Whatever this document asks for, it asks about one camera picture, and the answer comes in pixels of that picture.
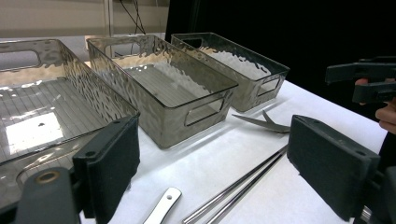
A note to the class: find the beige wooden shelf unit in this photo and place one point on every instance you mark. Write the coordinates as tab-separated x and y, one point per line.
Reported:
62	15

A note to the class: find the smoky clear plastic bin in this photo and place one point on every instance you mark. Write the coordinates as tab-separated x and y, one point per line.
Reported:
249	93
77	90
174	130

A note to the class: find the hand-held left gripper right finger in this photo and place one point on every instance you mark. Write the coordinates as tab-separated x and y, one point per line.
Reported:
330	165

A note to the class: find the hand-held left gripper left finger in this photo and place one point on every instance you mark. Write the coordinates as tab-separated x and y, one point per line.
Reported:
109	168

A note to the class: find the black curtain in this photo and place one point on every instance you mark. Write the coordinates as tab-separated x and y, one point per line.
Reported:
280	28

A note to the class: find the white ceramic spoon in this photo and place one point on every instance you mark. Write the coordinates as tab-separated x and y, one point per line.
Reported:
165	202

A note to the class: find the metal table knife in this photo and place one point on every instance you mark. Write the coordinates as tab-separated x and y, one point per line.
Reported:
267	125

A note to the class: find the metal chopstick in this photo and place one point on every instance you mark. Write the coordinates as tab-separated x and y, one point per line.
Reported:
249	186
236	185

